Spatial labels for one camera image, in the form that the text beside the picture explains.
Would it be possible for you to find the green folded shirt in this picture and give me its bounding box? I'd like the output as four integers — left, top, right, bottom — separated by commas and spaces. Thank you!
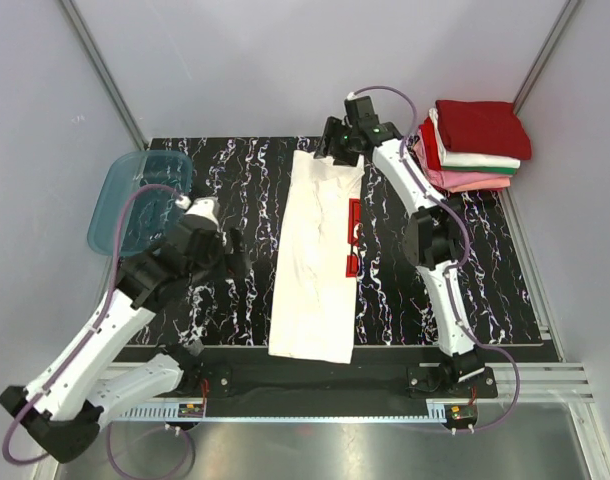
441, 166, 518, 176

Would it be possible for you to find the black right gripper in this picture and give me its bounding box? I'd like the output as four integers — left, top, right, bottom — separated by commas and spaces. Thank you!
312, 118, 358, 169

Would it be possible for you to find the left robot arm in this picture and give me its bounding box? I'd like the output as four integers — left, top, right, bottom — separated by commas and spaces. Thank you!
0, 198, 249, 463

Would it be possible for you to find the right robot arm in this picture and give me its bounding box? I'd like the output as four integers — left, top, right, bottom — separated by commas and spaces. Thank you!
315, 93, 485, 397

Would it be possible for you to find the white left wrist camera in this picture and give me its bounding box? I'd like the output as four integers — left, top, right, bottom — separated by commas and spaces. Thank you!
175, 196, 221, 231

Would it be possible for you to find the white t-shirt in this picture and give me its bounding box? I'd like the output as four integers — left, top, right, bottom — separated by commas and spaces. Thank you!
268, 150, 364, 364

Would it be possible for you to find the pink folded shirt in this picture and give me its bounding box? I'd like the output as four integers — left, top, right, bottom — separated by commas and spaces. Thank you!
412, 140, 511, 193

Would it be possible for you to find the teal plastic bin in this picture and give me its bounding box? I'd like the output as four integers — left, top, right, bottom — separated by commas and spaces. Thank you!
87, 150, 193, 257

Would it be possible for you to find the dark red folded shirt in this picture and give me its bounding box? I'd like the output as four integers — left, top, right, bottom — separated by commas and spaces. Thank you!
435, 100, 532, 161

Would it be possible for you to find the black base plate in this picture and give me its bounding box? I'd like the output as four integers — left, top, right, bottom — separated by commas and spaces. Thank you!
144, 344, 501, 401

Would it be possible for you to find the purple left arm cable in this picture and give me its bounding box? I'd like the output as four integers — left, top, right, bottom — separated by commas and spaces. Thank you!
2, 183, 196, 479

